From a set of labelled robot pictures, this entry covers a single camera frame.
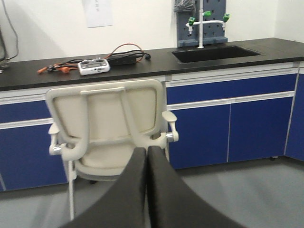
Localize grey pegboard drying rack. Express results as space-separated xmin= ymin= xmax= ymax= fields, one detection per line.
xmin=173 ymin=0 xmax=230 ymax=48

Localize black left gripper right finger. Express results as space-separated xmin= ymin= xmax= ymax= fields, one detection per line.
xmin=147 ymin=146 xmax=242 ymax=228

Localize blue lab bench cabinets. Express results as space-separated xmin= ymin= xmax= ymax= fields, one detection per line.
xmin=0 ymin=38 xmax=304 ymax=191

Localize black power adapter cables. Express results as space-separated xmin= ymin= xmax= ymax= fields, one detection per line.
xmin=106 ymin=48 xmax=152 ymax=67

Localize orange connector cables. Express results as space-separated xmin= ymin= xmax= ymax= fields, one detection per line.
xmin=37 ymin=43 xmax=144 ymax=75

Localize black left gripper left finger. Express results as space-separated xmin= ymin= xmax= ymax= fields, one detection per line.
xmin=62 ymin=147 xmax=146 ymax=228

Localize cream office chair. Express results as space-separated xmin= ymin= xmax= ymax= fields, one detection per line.
xmin=46 ymin=79 xmax=179 ymax=219

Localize black lab sink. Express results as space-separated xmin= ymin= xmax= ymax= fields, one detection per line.
xmin=172 ymin=46 xmax=261 ymax=63

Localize paper sheet on wall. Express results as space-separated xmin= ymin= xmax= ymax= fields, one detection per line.
xmin=82 ymin=0 xmax=114 ymax=28

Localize white lab faucet green valves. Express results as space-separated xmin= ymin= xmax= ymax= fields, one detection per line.
xmin=185 ymin=0 xmax=230 ymax=48

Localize white handheld controller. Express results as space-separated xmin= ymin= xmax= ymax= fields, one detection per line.
xmin=78 ymin=58 xmax=110 ymax=76

